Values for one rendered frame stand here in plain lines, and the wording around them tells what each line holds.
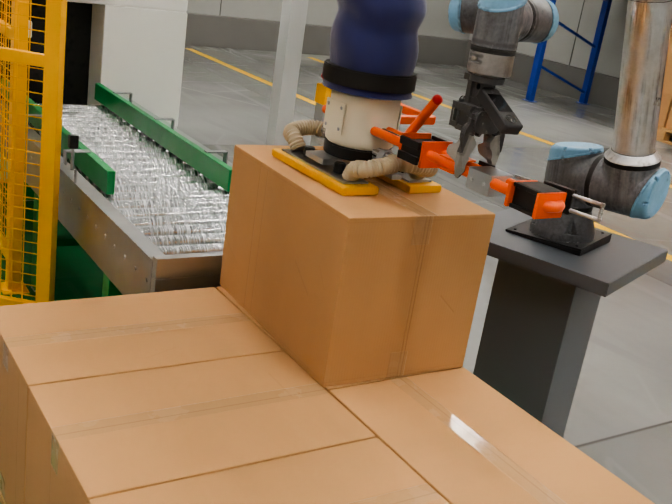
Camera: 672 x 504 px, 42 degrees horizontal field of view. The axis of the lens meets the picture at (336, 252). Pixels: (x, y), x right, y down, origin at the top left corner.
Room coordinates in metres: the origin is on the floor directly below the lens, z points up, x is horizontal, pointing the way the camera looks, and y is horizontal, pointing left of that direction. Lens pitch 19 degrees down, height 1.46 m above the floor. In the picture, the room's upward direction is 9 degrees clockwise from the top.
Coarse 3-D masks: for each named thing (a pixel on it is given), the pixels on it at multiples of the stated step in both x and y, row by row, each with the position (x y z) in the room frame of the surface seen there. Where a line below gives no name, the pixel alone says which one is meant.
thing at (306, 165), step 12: (276, 156) 2.14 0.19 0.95; (288, 156) 2.10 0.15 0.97; (300, 156) 2.10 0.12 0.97; (300, 168) 2.04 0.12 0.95; (312, 168) 2.02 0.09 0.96; (324, 168) 2.02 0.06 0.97; (336, 168) 1.99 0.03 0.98; (324, 180) 1.95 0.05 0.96; (336, 180) 1.94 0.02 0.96; (360, 180) 1.96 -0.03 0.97; (348, 192) 1.90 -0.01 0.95; (360, 192) 1.92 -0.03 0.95; (372, 192) 1.93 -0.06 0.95
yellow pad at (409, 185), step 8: (384, 176) 2.08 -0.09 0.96; (408, 176) 2.07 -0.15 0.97; (392, 184) 2.05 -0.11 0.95; (400, 184) 2.03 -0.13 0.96; (408, 184) 2.01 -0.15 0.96; (416, 184) 2.02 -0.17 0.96; (424, 184) 2.03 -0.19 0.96; (432, 184) 2.05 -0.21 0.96; (408, 192) 2.00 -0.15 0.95; (416, 192) 2.01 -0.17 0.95; (424, 192) 2.03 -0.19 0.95; (432, 192) 2.04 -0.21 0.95
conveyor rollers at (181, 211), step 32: (96, 128) 3.84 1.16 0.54; (128, 128) 3.93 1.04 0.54; (128, 160) 3.38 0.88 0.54; (160, 160) 3.45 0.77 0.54; (128, 192) 2.93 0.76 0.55; (160, 192) 2.99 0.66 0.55; (192, 192) 3.06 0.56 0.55; (224, 192) 3.13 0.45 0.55; (160, 224) 2.70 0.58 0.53; (192, 224) 2.69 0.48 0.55; (224, 224) 2.75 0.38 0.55
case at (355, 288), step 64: (256, 192) 2.10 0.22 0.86; (320, 192) 1.89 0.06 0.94; (384, 192) 1.98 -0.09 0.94; (448, 192) 2.08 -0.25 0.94; (256, 256) 2.06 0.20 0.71; (320, 256) 1.81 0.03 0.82; (384, 256) 1.79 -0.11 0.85; (448, 256) 1.88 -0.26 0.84; (256, 320) 2.03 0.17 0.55; (320, 320) 1.77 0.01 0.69; (384, 320) 1.80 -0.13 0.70; (448, 320) 1.90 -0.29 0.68; (320, 384) 1.74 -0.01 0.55
